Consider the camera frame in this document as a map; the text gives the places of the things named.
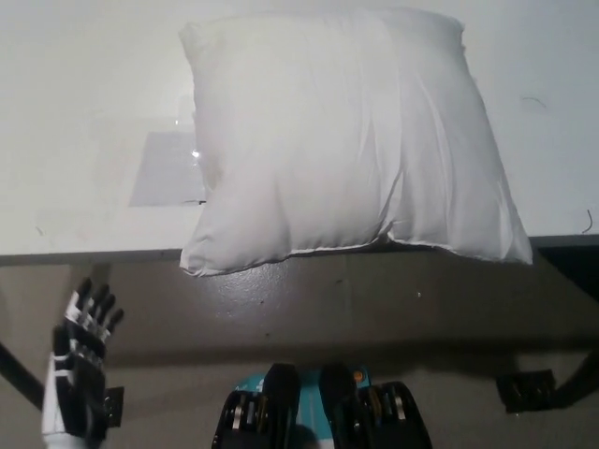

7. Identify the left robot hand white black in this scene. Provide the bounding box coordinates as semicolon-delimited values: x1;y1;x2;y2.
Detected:
40;277;125;444

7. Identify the white square pillow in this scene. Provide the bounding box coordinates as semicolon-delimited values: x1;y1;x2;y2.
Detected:
178;6;534;280

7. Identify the black taped table foot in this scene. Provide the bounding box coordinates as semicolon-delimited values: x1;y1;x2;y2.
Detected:
99;384;125;429
495;369;559;413

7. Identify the black metal table leg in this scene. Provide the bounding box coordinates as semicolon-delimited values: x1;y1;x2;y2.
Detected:
0;340;44;413
555;344;599;409

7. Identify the clear tape patch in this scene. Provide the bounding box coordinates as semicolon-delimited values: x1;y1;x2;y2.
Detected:
127;130;210;208

